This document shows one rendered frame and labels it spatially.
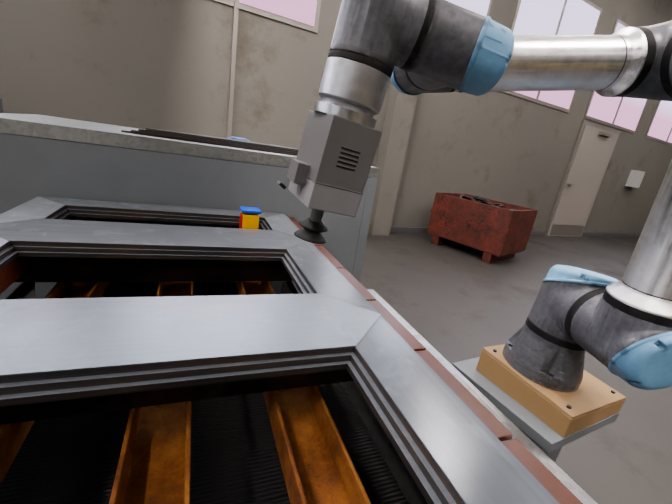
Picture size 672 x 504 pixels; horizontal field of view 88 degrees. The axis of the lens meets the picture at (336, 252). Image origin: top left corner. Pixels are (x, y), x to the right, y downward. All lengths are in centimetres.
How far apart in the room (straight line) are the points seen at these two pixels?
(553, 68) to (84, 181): 124
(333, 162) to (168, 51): 370
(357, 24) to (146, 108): 365
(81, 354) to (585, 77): 78
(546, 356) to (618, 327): 17
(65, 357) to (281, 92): 390
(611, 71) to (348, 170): 44
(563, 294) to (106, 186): 128
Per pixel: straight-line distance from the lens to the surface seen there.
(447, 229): 489
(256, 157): 132
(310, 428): 63
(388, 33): 43
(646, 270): 69
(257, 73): 417
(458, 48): 45
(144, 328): 56
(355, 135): 41
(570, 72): 67
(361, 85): 41
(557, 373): 84
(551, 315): 81
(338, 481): 58
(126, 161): 132
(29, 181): 140
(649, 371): 71
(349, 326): 58
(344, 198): 41
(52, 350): 54
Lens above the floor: 112
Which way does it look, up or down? 17 degrees down
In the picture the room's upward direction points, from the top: 9 degrees clockwise
